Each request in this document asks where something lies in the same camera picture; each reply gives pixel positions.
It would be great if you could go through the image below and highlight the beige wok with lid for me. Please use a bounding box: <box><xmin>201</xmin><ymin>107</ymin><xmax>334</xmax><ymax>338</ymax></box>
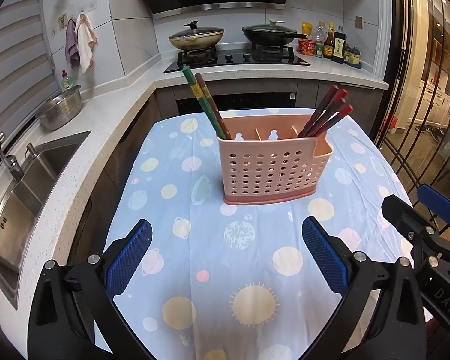
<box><xmin>168</xmin><ymin>20</ymin><xmax>224</xmax><ymax>51</ymax></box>

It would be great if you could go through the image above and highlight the small condiment jars tray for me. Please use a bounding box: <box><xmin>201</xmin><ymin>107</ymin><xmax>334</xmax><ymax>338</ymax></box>
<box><xmin>344</xmin><ymin>45</ymin><xmax>362</xmax><ymax>69</ymax></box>

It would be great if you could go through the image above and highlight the yellow seasoning packet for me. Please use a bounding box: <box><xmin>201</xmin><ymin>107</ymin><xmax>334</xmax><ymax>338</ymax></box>
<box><xmin>301</xmin><ymin>22</ymin><xmax>313</xmax><ymax>40</ymax></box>

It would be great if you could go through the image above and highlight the bright red chopstick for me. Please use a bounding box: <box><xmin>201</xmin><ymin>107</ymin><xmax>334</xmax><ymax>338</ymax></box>
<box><xmin>305</xmin><ymin>88</ymin><xmax>348</xmax><ymax>137</ymax></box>

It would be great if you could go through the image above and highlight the glass sliding door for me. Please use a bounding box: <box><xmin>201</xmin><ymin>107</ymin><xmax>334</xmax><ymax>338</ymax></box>
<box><xmin>376</xmin><ymin>0</ymin><xmax>450</xmax><ymax>205</ymax></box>

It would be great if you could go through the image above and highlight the blue planet pattern tablecloth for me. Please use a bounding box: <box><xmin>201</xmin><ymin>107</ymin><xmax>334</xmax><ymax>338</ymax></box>
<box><xmin>107</xmin><ymin>113</ymin><xmax>411</xmax><ymax>359</ymax></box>

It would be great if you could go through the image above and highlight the white hanging towel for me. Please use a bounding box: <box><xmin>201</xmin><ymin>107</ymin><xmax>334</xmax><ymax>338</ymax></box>
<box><xmin>74</xmin><ymin>12</ymin><xmax>98</xmax><ymax>74</ymax></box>

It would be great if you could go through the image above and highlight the brown chopstick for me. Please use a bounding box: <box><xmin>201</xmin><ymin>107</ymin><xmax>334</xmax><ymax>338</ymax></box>
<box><xmin>195</xmin><ymin>73</ymin><xmax>232</xmax><ymax>140</ymax></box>

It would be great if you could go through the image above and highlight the steel mixing bowl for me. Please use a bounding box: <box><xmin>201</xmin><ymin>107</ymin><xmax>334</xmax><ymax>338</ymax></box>
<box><xmin>36</xmin><ymin>85</ymin><xmax>83</xmax><ymax>131</ymax></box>

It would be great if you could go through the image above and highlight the black gas stove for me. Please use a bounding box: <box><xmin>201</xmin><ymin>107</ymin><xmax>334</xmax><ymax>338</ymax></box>
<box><xmin>164</xmin><ymin>44</ymin><xmax>311</xmax><ymax>73</ymax></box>

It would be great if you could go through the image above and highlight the steel sink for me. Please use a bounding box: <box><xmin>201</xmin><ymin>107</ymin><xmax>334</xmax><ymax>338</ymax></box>
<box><xmin>0</xmin><ymin>131</ymin><xmax>90</xmax><ymax>307</ymax></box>

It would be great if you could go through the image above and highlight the built-in oven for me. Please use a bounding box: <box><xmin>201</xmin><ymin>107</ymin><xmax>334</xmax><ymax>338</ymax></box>
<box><xmin>176</xmin><ymin>93</ymin><xmax>296</xmax><ymax>115</ymax></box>

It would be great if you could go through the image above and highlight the small green cap jar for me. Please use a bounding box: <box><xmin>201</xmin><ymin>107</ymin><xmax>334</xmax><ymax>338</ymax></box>
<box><xmin>315</xmin><ymin>42</ymin><xmax>323</xmax><ymax>58</ymax></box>

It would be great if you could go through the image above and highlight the brown sauce bottle yellow cap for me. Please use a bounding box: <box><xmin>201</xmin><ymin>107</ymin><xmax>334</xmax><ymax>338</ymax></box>
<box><xmin>322</xmin><ymin>22</ymin><xmax>334</xmax><ymax>59</ymax></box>

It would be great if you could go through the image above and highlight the pink perforated utensil holder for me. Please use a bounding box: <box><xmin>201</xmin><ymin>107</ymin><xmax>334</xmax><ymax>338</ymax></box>
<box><xmin>218</xmin><ymin>114</ymin><xmax>333</xmax><ymax>205</ymax></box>

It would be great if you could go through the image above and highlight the black wok with lid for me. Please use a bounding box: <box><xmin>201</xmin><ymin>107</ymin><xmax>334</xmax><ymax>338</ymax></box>
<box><xmin>242</xmin><ymin>20</ymin><xmax>307</xmax><ymax>47</ymax></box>

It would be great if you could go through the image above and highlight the green chopstick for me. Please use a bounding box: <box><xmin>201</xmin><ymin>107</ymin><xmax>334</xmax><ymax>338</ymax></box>
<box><xmin>182</xmin><ymin>65</ymin><xmax>226</xmax><ymax>139</ymax></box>

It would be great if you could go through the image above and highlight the clear plastic bottle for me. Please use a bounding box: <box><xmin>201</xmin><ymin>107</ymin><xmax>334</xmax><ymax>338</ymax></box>
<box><xmin>312</xmin><ymin>21</ymin><xmax>328</xmax><ymax>44</ymax></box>

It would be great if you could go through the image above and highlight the green dish soap bottle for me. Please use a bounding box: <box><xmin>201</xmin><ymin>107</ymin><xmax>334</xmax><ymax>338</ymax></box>
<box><xmin>61</xmin><ymin>70</ymin><xmax>75</xmax><ymax>90</ymax></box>

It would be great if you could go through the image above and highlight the wall power socket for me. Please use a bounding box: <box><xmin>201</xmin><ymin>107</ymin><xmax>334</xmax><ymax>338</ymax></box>
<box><xmin>355</xmin><ymin>16</ymin><xmax>363</xmax><ymax>29</ymax></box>

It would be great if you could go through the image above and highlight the red instant noodle cup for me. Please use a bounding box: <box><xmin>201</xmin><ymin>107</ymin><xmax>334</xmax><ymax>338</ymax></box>
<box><xmin>297</xmin><ymin>39</ymin><xmax>316</xmax><ymax>56</ymax></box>

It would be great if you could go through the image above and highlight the steel kitchen faucet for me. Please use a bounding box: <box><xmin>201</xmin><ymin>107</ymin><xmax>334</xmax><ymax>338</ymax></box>
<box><xmin>0</xmin><ymin>117</ymin><xmax>39</xmax><ymax>183</ymax></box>

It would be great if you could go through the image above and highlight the dark red chopstick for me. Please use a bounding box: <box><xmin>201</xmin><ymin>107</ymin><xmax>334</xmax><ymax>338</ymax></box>
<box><xmin>297</xmin><ymin>85</ymin><xmax>339</xmax><ymax>137</ymax></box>

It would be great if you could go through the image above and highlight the purple hanging towel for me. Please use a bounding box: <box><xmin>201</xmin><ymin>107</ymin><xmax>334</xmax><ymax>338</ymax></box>
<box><xmin>65</xmin><ymin>19</ymin><xmax>80</xmax><ymax>71</ymax></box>

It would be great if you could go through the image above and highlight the dark soy sauce bottle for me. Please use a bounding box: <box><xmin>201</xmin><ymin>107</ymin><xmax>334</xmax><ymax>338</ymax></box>
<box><xmin>331</xmin><ymin>26</ymin><xmax>347</xmax><ymax>63</ymax></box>

